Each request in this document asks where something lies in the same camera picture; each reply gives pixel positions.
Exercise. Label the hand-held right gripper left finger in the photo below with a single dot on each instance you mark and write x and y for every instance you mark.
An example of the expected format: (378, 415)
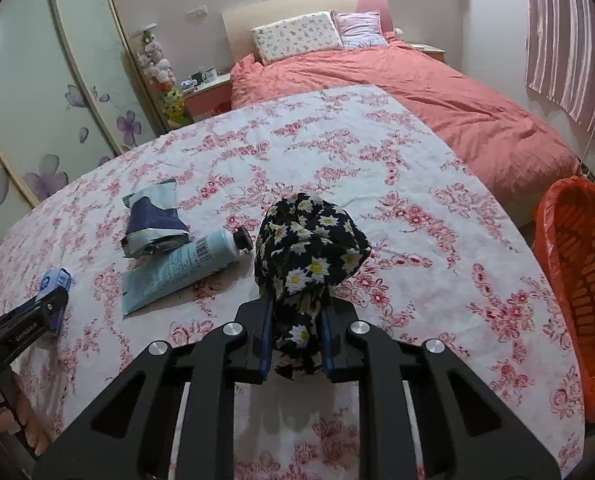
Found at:
(265, 355)

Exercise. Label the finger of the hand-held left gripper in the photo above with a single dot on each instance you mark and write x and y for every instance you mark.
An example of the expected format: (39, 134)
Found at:
(55, 295)

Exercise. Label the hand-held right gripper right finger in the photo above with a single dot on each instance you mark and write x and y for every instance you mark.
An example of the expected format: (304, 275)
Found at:
(327, 355)

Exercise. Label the black daisy print cloth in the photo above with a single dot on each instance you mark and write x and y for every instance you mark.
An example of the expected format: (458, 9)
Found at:
(307, 250)

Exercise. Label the orange plastic basket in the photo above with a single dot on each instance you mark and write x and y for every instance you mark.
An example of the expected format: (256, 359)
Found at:
(577, 300)

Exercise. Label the person's left hand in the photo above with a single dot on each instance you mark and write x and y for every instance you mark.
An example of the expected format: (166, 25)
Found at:
(32, 425)

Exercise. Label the light blue squeeze tube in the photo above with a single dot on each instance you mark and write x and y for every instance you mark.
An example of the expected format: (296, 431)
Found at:
(177, 270)

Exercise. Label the purple and white pouch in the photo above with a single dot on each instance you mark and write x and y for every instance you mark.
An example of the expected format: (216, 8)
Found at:
(152, 217)

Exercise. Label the wardrobe with purple flowers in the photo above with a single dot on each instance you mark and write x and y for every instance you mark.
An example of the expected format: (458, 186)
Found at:
(27, 85)

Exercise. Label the pink floral tablecloth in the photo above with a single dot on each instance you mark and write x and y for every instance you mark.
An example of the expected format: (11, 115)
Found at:
(327, 135)

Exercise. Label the pink and white nightstand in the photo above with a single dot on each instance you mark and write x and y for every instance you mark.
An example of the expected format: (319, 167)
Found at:
(205, 97)

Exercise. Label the stack of plush toys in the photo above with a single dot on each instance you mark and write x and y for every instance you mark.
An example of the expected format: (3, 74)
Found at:
(160, 70)

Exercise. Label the white mug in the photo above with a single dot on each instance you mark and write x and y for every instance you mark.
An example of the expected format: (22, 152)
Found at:
(210, 75)

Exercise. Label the salmon red duvet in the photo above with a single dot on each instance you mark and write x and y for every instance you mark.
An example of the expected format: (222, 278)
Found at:
(402, 90)

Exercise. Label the wooden nightstand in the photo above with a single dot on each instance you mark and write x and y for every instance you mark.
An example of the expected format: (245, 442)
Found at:
(430, 51)

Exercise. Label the white floral pillow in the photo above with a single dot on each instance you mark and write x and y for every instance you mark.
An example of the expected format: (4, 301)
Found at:
(297, 35)

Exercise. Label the pink striped pillow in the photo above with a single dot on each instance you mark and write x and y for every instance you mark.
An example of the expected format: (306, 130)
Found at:
(360, 27)

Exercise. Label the beige and pink headboard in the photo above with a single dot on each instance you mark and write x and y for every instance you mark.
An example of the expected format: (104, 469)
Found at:
(277, 7)

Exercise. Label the pink striped curtain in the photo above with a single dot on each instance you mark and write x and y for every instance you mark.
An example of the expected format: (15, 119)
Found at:
(562, 35)

